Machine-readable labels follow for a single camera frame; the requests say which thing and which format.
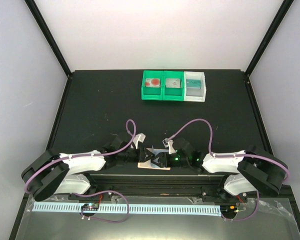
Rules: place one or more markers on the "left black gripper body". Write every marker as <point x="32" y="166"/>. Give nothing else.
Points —
<point x="132" y="157"/>

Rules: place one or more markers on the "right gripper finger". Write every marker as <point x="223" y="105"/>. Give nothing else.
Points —
<point x="159" y="163"/>
<point x="160" y="156"/>

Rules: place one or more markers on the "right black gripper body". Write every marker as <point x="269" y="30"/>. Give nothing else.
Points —
<point x="176" y="162"/>

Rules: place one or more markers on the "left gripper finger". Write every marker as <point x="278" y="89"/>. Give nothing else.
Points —
<point x="149" y="153"/>
<point x="149" y="161"/>

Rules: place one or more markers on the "beige card holder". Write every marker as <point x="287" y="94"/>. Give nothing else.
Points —
<point x="143" y="165"/>

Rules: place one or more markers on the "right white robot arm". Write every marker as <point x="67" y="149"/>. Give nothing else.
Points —
<point x="253" y="169"/>

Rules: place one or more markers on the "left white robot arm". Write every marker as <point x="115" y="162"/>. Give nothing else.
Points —
<point x="65" y="173"/>

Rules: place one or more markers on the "red dotted card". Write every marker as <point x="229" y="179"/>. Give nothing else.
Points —
<point x="152" y="83"/>

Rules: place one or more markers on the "teal card in bin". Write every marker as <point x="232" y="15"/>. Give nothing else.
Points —
<point x="193" y="84"/>

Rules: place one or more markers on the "grey patterned card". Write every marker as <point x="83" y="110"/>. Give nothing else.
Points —
<point x="174" y="83"/>

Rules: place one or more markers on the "white bin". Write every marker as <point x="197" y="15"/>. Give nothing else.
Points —
<point x="195" y="95"/>

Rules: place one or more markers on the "right circuit board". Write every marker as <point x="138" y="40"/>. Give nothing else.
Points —
<point x="232" y="209"/>

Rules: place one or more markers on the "circuit board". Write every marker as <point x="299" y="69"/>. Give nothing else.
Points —
<point x="232" y="209"/>
<point x="90" y="207"/>

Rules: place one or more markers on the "left circuit board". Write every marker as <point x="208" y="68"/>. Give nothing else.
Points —
<point x="90" y="207"/>

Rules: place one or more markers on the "left green bin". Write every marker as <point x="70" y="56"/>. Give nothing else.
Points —
<point x="152" y="93"/>

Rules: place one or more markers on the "green bin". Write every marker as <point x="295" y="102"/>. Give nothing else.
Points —
<point x="170" y="94"/>
<point x="152" y="93"/>

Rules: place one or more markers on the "middle green bin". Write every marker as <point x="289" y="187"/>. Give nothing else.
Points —
<point x="170" y="94"/>

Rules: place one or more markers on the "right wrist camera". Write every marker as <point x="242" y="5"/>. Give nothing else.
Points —
<point x="168" y="143"/>

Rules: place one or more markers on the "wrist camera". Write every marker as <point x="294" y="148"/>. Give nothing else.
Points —
<point x="139" y="138"/>
<point x="168" y="143"/>

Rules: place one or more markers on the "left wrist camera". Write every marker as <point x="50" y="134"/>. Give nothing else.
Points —
<point x="139" y="138"/>

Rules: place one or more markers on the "black aluminium rail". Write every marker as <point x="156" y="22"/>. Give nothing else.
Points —
<point x="158" y="185"/>

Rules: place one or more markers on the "white slotted cable duct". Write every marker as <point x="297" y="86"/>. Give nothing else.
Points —
<point x="146" y="209"/>

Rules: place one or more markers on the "left black frame post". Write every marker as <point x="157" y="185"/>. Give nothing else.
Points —
<point x="39" y="19"/>

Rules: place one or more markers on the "black frame post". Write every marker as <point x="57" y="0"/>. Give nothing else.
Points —
<point x="272" y="29"/>
<point x="39" y="19"/>

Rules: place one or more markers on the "right black frame post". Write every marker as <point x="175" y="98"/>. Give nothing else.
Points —
<point x="272" y="29"/>

